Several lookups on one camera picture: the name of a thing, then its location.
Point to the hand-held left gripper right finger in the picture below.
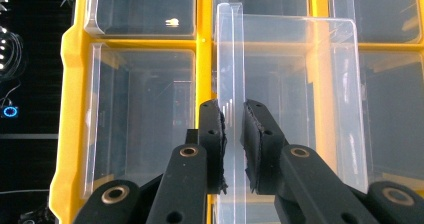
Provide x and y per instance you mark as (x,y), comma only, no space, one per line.
(263,144)

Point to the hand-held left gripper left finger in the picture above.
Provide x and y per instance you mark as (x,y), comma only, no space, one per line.
(213,134)

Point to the clear plastic drawer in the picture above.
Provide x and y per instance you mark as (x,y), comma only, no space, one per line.
(293,84)

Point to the yellow drawer organizer case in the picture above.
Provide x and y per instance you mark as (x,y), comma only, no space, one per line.
(71,117)

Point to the set of clear drawers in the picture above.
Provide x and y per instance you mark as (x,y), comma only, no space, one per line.
(140,110)

